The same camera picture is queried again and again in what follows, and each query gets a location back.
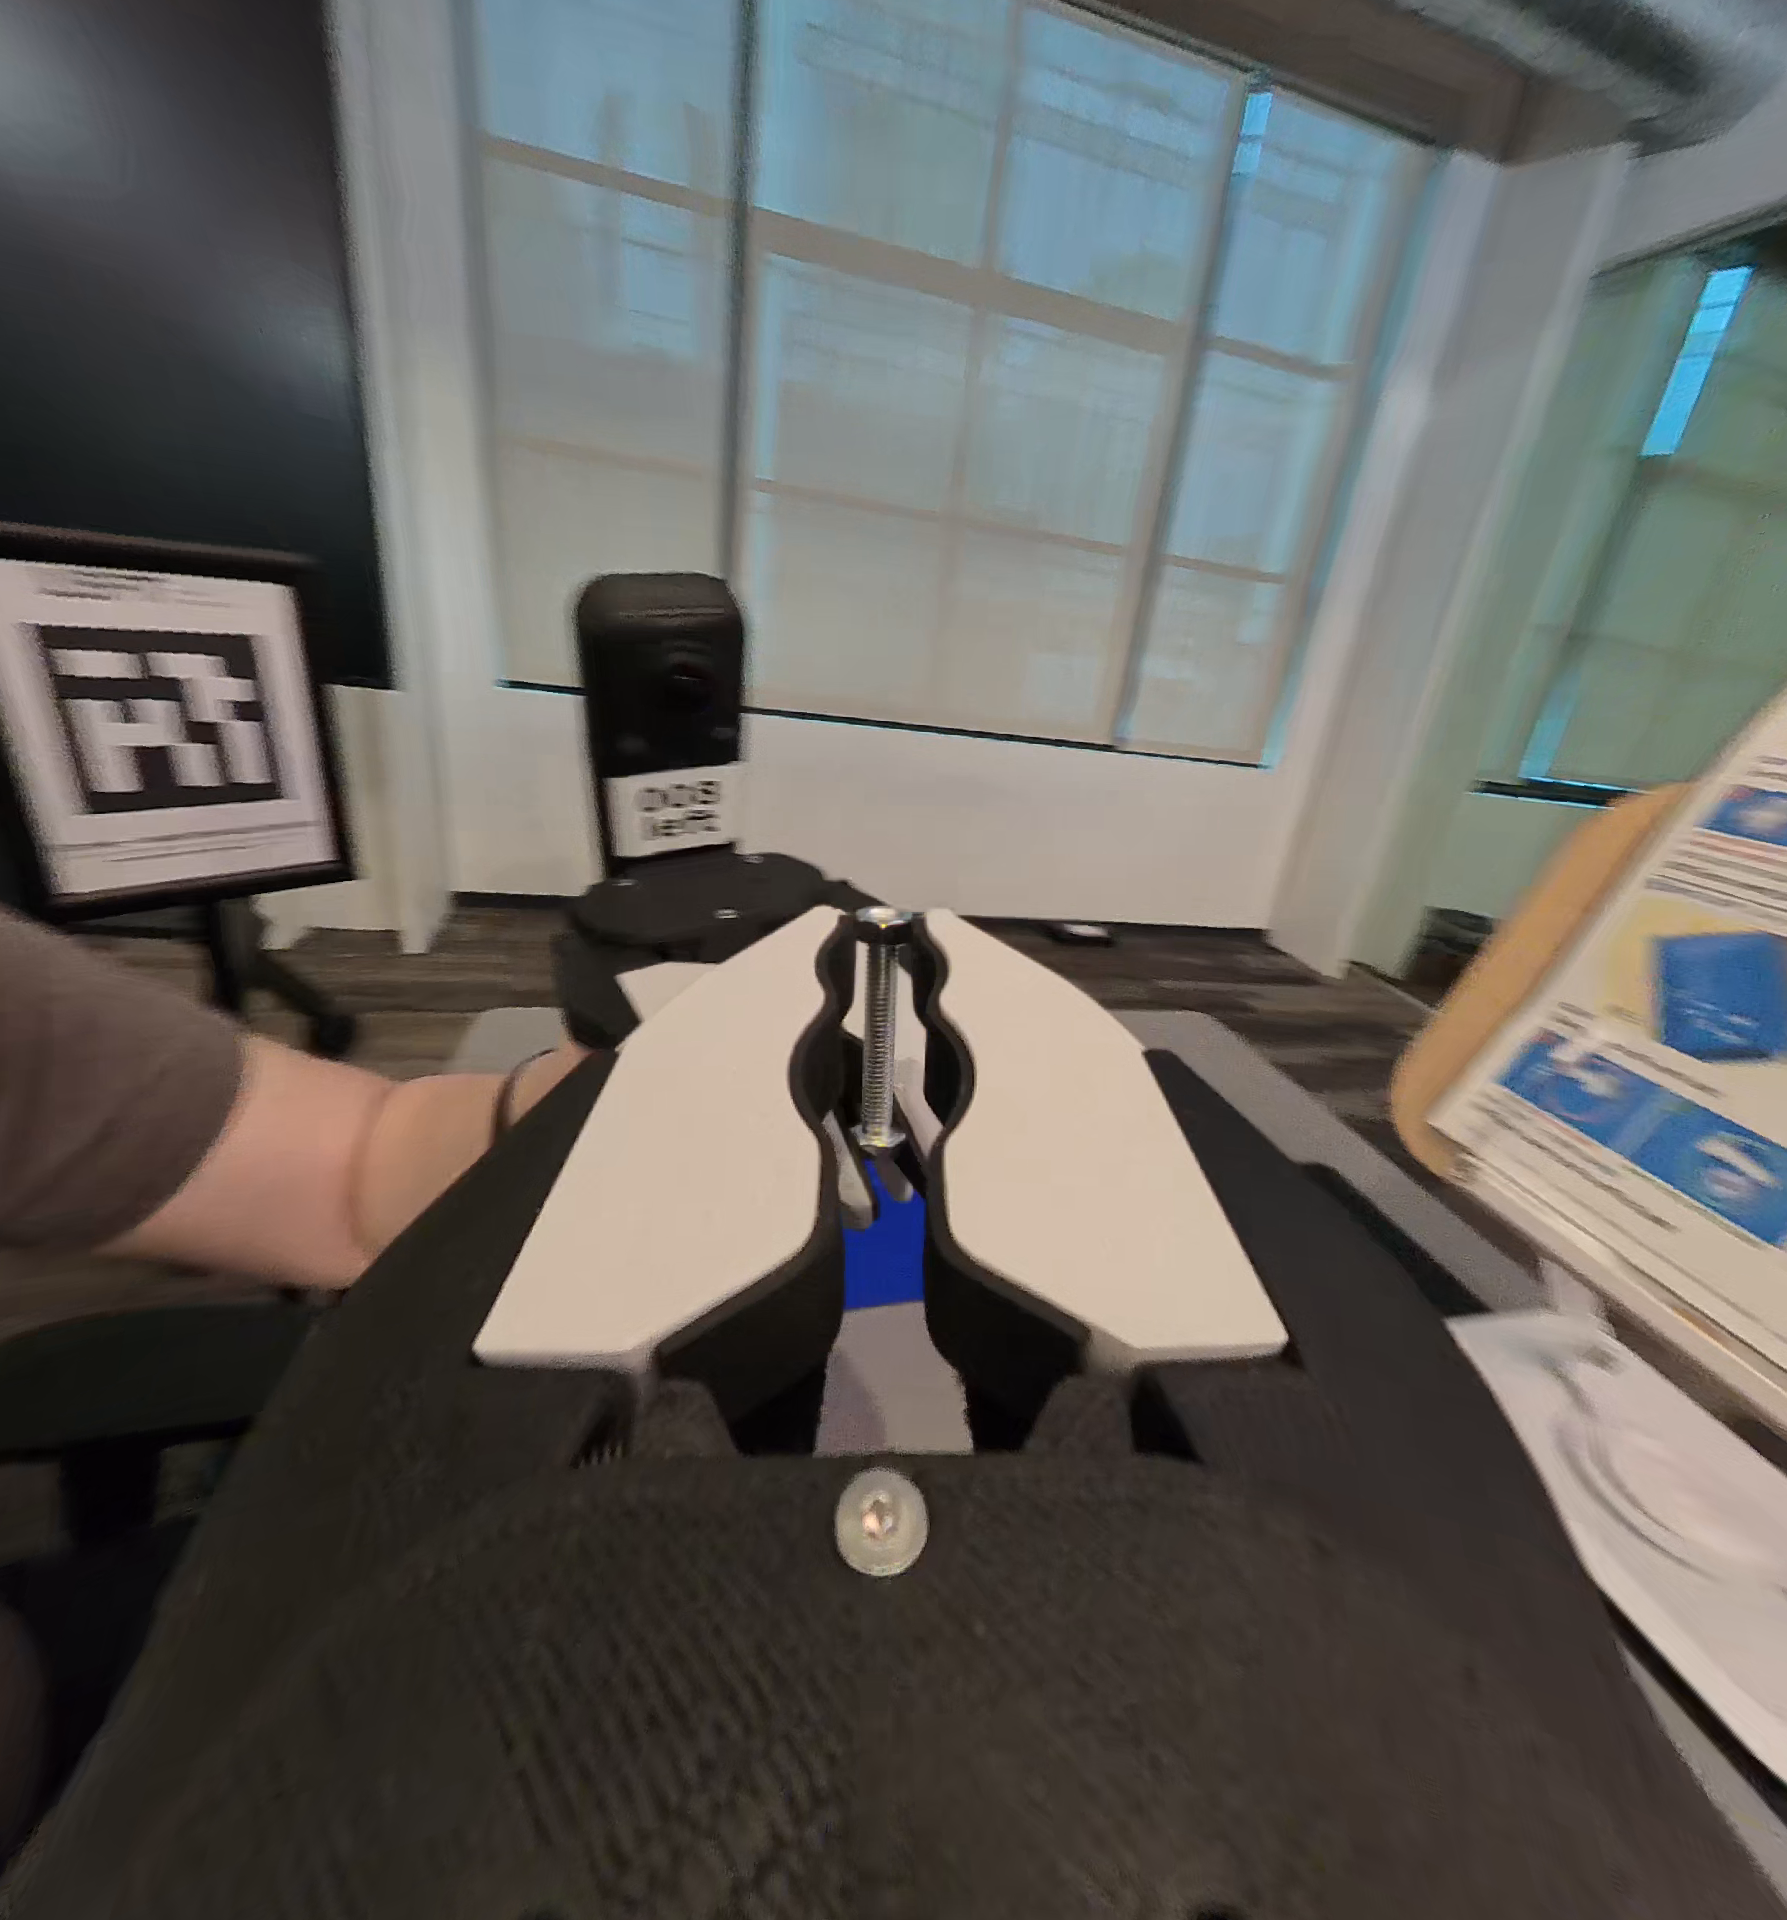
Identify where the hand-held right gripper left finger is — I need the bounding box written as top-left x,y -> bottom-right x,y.
470,907 -> 854,1374

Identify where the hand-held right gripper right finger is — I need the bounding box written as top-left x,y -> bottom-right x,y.
916,907 -> 1292,1371

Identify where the silver threaded bolt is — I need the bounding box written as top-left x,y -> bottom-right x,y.
854,907 -> 912,1155

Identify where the blue plastic bin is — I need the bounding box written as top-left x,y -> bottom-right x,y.
844,1184 -> 930,1313

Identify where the person's left forearm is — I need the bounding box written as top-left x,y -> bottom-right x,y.
98,1035 -> 596,1297

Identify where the black wristband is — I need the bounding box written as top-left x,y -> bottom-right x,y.
494,1046 -> 566,1146

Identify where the large grid window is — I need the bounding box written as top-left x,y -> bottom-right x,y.
466,0 -> 1438,771

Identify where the framed marker sign on stand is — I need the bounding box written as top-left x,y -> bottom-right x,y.
0,514 -> 364,1062

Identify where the wooden clipboard with instruction sheet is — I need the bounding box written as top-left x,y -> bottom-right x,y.
1396,645 -> 1787,1490

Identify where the large black monitor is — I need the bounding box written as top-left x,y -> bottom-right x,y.
0,0 -> 394,693

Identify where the white flat board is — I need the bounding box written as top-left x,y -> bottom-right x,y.
1448,1313 -> 1787,1826

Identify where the green tinted side window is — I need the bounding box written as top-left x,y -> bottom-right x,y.
1478,254 -> 1787,801

